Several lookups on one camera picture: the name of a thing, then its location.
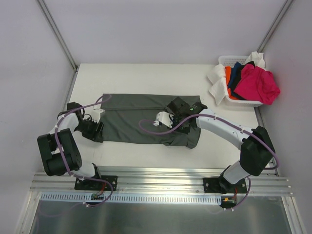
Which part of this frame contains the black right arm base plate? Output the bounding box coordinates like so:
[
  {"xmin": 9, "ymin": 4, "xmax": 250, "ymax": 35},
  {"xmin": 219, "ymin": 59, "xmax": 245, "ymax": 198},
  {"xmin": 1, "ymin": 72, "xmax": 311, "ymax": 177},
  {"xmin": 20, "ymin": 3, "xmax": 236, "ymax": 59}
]
[{"xmin": 203, "ymin": 177, "xmax": 247, "ymax": 194}]

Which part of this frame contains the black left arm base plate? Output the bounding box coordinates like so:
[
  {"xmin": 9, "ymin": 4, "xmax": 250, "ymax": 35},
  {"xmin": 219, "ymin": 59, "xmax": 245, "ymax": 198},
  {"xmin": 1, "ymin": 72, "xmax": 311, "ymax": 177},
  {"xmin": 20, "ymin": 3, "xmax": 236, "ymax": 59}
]
[{"xmin": 74, "ymin": 175, "xmax": 118, "ymax": 191}]

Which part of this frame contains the pink t shirt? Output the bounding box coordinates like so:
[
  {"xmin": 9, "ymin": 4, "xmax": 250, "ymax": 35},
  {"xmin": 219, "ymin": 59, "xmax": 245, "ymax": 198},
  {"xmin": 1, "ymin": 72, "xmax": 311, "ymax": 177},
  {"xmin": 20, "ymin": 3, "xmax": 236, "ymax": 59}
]
[{"xmin": 234, "ymin": 63, "xmax": 281, "ymax": 106}]

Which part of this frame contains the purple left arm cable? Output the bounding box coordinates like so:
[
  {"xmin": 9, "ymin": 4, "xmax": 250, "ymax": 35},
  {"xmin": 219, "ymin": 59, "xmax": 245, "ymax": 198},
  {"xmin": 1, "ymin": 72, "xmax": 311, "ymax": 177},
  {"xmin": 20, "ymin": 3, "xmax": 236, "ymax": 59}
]
[{"xmin": 39, "ymin": 94, "xmax": 115, "ymax": 217}]

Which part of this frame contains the blue t shirt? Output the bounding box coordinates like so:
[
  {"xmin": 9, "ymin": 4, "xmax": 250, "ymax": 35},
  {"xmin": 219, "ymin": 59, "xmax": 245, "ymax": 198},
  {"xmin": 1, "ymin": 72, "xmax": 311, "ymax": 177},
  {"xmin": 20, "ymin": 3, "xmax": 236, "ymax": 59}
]
[{"xmin": 228, "ymin": 61, "xmax": 243, "ymax": 88}]

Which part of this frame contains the white towel beside basket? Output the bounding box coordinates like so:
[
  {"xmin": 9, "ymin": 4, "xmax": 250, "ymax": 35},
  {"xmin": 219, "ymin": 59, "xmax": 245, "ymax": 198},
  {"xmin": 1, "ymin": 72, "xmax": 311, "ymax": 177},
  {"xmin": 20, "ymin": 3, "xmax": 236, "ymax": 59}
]
[{"xmin": 207, "ymin": 64, "xmax": 229, "ymax": 105}]

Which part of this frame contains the white t shirt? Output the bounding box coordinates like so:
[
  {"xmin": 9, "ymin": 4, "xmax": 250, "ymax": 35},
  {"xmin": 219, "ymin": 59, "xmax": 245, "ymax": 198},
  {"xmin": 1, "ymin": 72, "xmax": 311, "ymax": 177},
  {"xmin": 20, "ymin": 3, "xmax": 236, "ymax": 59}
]
[{"xmin": 245, "ymin": 51, "xmax": 266, "ymax": 69}]

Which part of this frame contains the aluminium mounting rail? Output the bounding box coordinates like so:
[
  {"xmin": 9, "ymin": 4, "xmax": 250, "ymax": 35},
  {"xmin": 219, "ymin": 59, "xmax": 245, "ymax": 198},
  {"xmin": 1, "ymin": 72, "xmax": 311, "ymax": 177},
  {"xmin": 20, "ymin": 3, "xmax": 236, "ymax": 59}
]
[{"xmin": 30, "ymin": 166, "xmax": 295, "ymax": 196}]

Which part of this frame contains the dark grey t shirt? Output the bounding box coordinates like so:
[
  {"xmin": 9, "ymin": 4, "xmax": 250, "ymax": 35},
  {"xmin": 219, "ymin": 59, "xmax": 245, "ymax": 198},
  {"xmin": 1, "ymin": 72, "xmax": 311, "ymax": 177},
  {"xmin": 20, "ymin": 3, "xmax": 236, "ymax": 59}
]
[{"xmin": 100, "ymin": 94, "xmax": 201, "ymax": 149}]

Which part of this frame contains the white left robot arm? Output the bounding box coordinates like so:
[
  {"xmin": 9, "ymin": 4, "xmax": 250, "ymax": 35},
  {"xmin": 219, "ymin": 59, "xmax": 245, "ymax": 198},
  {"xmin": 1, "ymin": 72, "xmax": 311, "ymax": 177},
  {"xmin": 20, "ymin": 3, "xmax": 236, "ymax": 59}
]
[{"xmin": 37, "ymin": 102, "xmax": 105, "ymax": 189}]

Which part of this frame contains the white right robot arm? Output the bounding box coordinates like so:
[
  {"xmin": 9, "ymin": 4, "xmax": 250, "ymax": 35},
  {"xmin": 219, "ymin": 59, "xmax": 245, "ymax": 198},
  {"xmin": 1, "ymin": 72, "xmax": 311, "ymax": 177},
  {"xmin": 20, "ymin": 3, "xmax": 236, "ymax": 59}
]
[{"xmin": 167, "ymin": 97, "xmax": 275, "ymax": 194}]

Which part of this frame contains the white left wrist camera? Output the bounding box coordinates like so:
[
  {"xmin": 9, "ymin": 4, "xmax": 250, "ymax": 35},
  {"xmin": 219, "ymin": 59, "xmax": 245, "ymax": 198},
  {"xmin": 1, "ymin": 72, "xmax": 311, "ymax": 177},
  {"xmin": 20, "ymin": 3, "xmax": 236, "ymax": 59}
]
[{"xmin": 91, "ymin": 109, "xmax": 105, "ymax": 123}]

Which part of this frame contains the white plastic laundry basket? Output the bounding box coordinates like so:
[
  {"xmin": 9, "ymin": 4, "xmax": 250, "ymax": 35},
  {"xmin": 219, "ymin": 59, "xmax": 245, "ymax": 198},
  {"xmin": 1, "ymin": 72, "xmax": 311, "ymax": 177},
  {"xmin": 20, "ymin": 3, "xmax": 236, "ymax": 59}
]
[{"xmin": 218, "ymin": 55, "xmax": 262, "ymax": 108}]

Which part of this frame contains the orange t shirt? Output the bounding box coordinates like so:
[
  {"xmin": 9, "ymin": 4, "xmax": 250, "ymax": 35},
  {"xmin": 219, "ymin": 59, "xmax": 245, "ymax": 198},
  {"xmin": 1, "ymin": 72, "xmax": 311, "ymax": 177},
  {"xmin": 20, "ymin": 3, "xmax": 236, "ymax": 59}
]
[{"xmin": 225, "ymin": 66, "xmax": 232, "ymax": 97}]

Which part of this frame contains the white slotted cable duct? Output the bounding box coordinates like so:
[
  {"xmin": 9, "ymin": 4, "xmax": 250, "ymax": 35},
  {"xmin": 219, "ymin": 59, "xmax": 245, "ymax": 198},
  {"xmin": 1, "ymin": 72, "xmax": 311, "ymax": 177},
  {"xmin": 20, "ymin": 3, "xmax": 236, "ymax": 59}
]
[{"xmin": 40, "ymin": 192, "xmax": 221, "ymax": 205}]

